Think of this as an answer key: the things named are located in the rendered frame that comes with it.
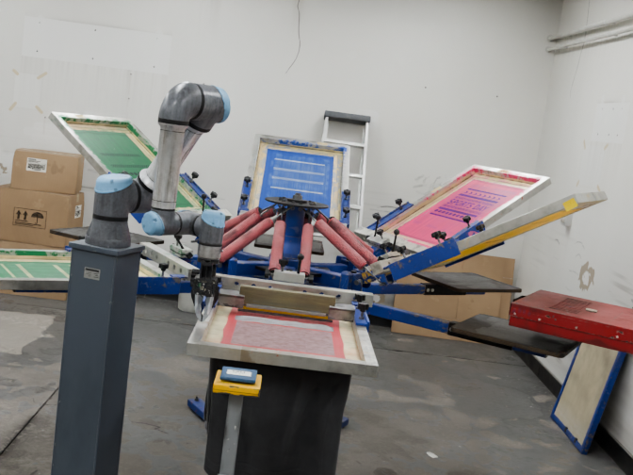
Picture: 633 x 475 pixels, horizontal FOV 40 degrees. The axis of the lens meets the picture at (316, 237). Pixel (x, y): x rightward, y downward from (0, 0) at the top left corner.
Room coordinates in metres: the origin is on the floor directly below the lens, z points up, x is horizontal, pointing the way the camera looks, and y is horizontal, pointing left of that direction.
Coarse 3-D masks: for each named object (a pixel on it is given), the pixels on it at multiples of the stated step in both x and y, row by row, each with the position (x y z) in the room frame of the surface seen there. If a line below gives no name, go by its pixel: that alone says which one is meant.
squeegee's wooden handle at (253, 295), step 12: (240, 288) 3.13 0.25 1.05; (252, 288) 3.13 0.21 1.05; (264, 288) 3.13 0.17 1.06; (276, 288) 3.15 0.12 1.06; (252, 300) 3.13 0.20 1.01; (264, 300) 3.13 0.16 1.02; (276, 300) 3.13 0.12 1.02; (288, 300) 3.13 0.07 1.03; (300, 300) 3.13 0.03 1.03; (312, 300) 3.14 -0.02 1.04; (324, 300) 3.14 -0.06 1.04; (324, 312) 3.14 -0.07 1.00
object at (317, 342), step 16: (288, 320) 3.11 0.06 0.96; (304, 320) 3.14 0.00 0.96; (336, 320) 3.21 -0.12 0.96; (288, 336) 2.88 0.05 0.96; (304, 336) 2.91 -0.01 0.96; (320, 336) 2.94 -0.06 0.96; (336, 336) 2.97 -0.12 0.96; (304, 352) 2.71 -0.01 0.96; (320, 352) 2.73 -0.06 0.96; (336, 352) 2.76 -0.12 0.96
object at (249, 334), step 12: (240, 312) 3.14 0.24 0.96; (228, 324) 2.94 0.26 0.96; (240, 324) 2.96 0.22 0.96; (252, 324) 2.98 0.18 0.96; (264, 324) 3.01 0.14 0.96; (276, 324) 3.03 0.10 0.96; (228, 336) 2.78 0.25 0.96; (240, 336) 2.80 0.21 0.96; (252, 336) 2.82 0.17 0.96; (264, 336) 2.84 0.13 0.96; (276, 336) 2.86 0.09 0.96; (264, 348) 2.70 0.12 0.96; (276, 348) 2.72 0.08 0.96
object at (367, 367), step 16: (208, 320) 2.82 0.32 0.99; (192, 336) 2.60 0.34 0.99; (368, 336) 2.89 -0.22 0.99; (192, 352) 2.52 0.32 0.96; (208, 352) 2.53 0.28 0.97; (224, 352) 2.53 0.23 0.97; (240, 352) 2.53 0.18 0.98; (256, 352) 2.53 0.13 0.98; (272, 352) 2.54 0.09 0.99; (288, 352) 2.56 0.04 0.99; (368, 352) 2.68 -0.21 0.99; (304, 368) 2.54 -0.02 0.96; (320, 368) 2.54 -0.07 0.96; (336, 368) 2.54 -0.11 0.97; (352, 368) 2.54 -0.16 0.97; (368, 368) 2.55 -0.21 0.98
